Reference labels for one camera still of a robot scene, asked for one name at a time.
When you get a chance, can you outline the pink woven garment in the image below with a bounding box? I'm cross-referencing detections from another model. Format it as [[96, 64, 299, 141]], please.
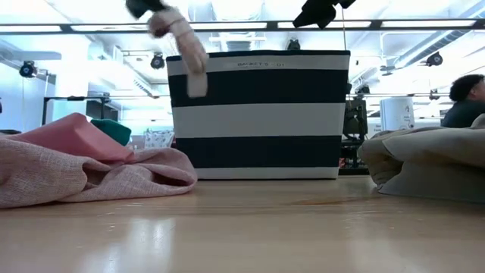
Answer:
[[0, 136, 199, 210]]

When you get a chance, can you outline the pale pink cloth strip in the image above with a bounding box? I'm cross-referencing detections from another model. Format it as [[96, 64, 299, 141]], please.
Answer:
[[147, 7, 210, 99]]

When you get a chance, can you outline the black equipment rack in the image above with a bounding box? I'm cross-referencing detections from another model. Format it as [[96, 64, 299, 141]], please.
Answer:
[[339, 83, 371, 176]]

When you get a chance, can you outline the navy white striped fabric basket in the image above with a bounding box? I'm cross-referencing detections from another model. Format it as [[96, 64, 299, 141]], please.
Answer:
[[165, 49, 352, 180]]

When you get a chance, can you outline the person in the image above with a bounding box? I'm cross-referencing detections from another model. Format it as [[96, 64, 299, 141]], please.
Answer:
[[440, 74, 485, 129]]

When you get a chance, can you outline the white cylindrical appliance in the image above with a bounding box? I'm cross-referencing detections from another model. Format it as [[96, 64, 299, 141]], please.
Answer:
[[379, 97, 415, 132]]

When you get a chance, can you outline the white patterned bag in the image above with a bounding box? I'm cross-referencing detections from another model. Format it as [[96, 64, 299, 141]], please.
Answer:
[[143, 129, 176, 150]]

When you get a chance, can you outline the green garment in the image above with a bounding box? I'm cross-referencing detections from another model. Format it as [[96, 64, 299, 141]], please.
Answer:
[[89, 118, 133, 147]]

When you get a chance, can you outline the black metal stand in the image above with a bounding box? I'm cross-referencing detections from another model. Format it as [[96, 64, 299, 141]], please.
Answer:
[[40, 95, 111, 127]]

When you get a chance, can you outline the red smooth garment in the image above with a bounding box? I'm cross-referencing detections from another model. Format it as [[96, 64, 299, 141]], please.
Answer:
[[4, 112, 136, 164]]

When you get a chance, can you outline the beige garment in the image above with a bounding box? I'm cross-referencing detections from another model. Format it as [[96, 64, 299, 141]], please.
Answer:
[[357, 112, 485, 205]]

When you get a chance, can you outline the black ceiling spotlight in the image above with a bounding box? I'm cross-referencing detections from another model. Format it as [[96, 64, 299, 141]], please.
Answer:
[[18, 60, 39, 80], [149, 52, 166, 71], [424, 51, 444, 67]]

